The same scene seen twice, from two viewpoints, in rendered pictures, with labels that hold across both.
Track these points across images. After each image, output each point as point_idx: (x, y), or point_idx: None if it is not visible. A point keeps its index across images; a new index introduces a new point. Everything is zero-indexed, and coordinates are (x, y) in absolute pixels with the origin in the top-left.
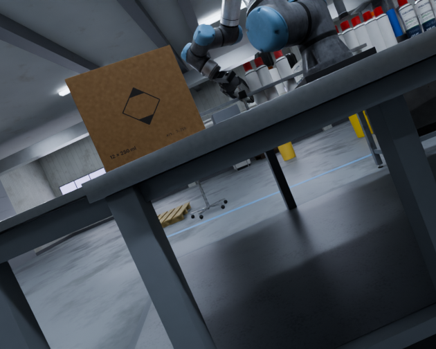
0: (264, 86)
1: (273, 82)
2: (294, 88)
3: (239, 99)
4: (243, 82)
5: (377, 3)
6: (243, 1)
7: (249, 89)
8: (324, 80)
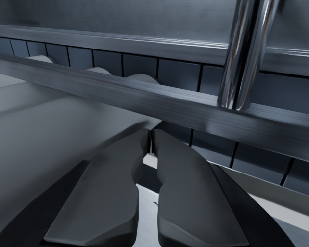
0: (45, 66)
1: (7, 59)
2: (25, 57)
3: (256, 106)
4: (37, 219)
5: None
6: None
7: (93, 156)
8: None
